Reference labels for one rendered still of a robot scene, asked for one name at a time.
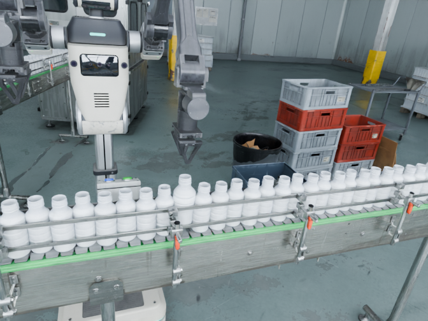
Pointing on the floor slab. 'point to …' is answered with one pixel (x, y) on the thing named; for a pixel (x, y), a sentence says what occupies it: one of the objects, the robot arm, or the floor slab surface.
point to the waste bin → (247, 154)
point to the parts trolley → (388, 102)
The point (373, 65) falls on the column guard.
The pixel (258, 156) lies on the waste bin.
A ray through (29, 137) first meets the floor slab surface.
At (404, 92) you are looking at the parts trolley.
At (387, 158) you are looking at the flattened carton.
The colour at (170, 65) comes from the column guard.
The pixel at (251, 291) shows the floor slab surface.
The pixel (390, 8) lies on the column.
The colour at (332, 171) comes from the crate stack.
